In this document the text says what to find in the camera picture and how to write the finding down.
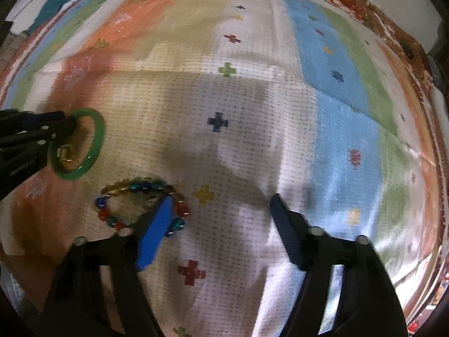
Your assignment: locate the multicolour glass bead bracelet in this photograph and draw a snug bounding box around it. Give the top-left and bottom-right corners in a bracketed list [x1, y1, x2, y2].
[95, 177, 191, 238]

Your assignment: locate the green jade bangle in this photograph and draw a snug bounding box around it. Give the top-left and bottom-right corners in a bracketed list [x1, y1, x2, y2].
[49, 108, 106, 181]

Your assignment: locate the striped colourful bed sheet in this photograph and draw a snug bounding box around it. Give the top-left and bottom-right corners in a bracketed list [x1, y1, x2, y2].
[1, 0, 448, 336]

